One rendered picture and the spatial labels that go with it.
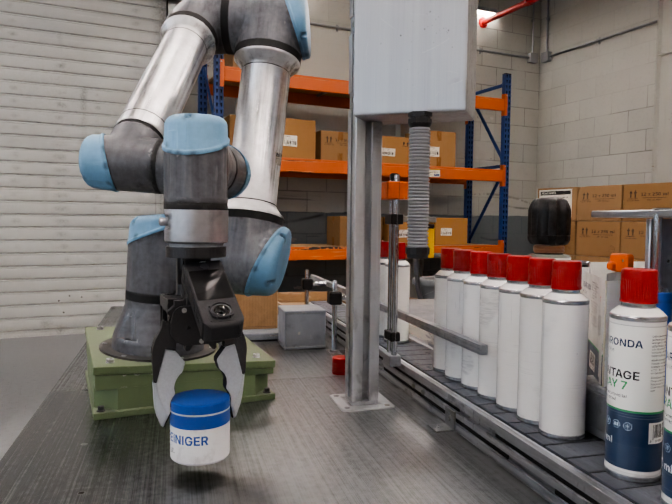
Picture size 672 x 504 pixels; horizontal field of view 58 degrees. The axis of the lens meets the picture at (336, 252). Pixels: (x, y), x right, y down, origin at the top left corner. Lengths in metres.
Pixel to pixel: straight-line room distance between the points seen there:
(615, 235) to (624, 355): 3.92
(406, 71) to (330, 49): 5.16
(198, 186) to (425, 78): 0.38
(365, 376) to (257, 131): 0.44
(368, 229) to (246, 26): 0.40
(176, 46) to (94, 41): 4.38
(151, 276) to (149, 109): 0.27
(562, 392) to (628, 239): 3.78
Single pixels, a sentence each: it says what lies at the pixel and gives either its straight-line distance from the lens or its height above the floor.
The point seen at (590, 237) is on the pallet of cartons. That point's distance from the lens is 4.68.
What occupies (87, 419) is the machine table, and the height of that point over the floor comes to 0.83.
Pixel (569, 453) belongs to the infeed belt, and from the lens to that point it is 0.74.
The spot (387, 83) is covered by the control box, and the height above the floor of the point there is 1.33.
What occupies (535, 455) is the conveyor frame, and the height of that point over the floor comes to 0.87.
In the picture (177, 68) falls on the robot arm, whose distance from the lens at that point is 1.00.
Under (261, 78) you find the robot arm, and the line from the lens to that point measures 1.06.
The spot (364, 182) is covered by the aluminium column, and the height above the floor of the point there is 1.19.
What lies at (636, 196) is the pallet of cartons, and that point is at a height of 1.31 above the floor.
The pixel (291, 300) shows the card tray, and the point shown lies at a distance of 2.19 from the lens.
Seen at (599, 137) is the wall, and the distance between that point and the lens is 6.74.
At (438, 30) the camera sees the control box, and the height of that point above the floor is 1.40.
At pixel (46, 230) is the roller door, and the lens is 5.23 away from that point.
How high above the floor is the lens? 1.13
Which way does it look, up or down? 3 degrees down
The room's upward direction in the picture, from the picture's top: 1 degrees clockwise
